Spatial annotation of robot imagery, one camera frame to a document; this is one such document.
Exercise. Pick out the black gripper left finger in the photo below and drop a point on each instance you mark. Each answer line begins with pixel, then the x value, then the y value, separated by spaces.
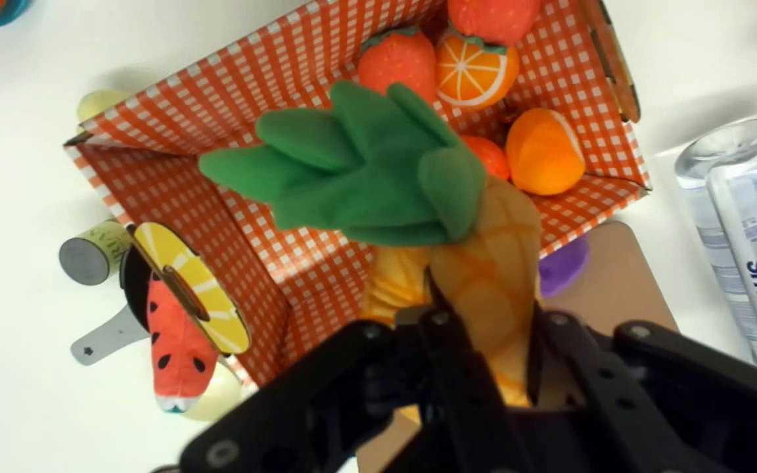
pixel 380 412

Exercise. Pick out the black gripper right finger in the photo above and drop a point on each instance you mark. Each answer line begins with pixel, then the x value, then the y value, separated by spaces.
pixel 683 412

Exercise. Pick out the pineapple plush with green leaves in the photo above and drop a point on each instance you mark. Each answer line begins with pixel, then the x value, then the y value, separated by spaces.
pixel 368 166

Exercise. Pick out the purple plush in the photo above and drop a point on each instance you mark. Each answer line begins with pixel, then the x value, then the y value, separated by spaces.
pixel 564 266

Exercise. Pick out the red watermelon slice plush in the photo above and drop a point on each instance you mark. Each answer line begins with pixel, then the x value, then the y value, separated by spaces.
pixel 179 350

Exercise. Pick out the small red-orange plush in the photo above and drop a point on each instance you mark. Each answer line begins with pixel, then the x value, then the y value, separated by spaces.
pixel 486 156

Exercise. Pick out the orange half plush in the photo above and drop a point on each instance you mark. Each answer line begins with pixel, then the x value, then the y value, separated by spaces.
pixel 543 152

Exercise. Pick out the red gingham cardboard box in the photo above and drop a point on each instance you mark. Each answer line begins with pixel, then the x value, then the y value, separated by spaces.
pixel 247 114

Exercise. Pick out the red plush with green stem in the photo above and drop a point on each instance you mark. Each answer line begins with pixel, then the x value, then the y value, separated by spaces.
pixel 394 64

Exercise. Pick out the orange slice plush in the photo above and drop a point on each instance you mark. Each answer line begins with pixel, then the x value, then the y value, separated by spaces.
pixel 473 72

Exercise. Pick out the yellow banana plush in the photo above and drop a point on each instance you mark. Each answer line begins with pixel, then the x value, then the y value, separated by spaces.
pixel 104 107

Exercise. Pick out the clear smartwater bottle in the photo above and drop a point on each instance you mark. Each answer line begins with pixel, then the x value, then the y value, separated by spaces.
pixel 748 227

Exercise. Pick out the yellow lemon slice toy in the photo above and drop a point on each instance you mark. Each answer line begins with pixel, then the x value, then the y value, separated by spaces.
pixel 211 299

